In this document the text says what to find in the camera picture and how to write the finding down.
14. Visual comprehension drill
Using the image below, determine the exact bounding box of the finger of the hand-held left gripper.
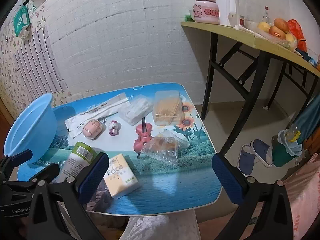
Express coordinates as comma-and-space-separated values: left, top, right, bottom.
24, 163, 60, 185
0, 149, 33, 178

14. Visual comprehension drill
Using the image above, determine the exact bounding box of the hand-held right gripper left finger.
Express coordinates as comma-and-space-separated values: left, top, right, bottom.
26, 152, 110, 240

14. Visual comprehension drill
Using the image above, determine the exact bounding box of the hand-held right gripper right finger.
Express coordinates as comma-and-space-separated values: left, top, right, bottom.
212, 153, 294, 240

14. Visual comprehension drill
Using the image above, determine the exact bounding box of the green and white tube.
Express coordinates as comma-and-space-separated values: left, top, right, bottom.
55, 142, 98, 183

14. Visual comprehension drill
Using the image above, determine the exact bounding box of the yellow and white tissue pack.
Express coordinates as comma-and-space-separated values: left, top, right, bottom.
103, 153, 140, 199

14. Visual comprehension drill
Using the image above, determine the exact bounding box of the light blue plastic basin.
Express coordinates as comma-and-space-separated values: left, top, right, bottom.
4, 93, 58, 165

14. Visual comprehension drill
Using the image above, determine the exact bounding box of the pink earbud case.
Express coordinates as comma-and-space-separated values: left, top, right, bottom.
82, 119, 102, 140

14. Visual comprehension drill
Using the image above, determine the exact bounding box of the clear bag of bread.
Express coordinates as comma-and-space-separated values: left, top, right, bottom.
140, 130, 190, 167

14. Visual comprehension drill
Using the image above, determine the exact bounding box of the clear box of toothpicks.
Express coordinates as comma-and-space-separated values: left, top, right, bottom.
152, 90, 184, 125

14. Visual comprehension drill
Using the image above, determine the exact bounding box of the blue slipper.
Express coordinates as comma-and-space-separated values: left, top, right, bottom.
251, 139, 273, 168
237, 144, 255, 176

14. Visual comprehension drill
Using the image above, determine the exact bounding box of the small cat figurine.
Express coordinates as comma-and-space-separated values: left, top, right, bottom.
108, 120, 121, 137

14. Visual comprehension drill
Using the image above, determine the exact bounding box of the green trash bin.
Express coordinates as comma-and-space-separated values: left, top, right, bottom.
272, 130, 303, 167

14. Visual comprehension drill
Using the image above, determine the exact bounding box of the long white foil packet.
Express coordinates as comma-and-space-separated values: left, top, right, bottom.
64, 92, 130, 138

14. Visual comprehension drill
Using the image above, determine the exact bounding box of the pink printed blanket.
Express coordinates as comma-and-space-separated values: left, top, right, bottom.
282, 152, 320, 240

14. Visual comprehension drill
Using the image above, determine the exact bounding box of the person's leg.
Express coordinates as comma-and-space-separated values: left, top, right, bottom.
124, 210, 200, 240

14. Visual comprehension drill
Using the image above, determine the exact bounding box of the yellow folding table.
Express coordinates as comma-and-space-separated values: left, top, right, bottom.
181, 21, 320, 157

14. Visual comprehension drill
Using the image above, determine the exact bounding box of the orange fruit with sticker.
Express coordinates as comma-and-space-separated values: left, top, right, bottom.
269, 26, 287, 40

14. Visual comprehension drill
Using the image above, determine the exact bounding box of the glass bottle with red cap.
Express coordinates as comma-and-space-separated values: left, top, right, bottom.
262, 6, 272, 24

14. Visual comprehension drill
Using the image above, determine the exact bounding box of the pink bear jar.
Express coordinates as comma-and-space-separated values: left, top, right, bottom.
192, 0, 221, 25

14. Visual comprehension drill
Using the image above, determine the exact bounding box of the white electric kettle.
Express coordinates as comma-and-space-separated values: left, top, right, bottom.
215, 0, 240, 27

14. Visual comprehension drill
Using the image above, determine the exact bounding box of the green wall sign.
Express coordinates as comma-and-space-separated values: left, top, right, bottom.
14, 6, 31, 37

